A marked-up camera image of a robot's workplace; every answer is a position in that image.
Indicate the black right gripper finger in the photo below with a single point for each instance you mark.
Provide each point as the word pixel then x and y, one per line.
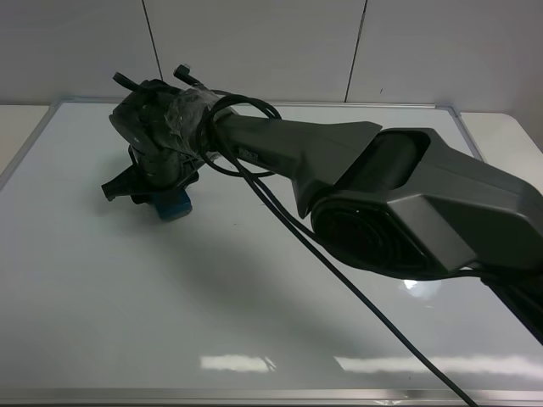
pixel 142 199

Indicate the white aluminium-framed whiteboard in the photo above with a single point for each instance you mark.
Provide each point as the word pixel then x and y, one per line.
pixel 102 303

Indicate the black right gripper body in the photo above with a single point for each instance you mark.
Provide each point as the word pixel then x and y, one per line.
pixel 167 170

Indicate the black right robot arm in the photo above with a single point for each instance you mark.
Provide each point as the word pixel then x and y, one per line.
pixel 398 202

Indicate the blue board eraser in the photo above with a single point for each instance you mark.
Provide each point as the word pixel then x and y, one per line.
pixel 171 205

